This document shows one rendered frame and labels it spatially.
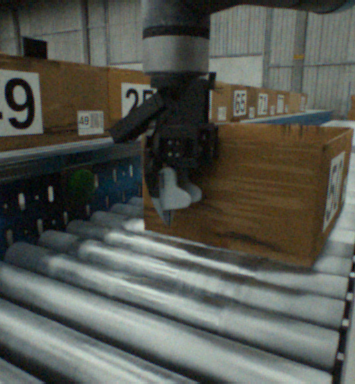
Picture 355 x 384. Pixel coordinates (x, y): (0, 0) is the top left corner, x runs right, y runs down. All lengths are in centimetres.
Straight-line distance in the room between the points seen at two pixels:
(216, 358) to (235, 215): 24
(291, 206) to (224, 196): 10
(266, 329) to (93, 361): 17
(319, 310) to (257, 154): 21
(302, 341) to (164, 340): 14
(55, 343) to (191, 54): 36
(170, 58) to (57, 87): 35
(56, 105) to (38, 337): 48
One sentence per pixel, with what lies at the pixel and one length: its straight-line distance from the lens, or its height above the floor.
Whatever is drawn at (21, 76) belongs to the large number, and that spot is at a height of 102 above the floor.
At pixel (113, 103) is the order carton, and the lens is 88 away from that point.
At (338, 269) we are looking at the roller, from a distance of 55.
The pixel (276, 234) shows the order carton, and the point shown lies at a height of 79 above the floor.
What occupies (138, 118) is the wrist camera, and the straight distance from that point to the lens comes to 51.
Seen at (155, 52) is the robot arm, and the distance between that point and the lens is 47.
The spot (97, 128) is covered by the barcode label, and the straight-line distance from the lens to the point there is 83.
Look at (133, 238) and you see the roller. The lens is 60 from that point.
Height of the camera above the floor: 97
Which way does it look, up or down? 16 degrees down
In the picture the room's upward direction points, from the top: straight up
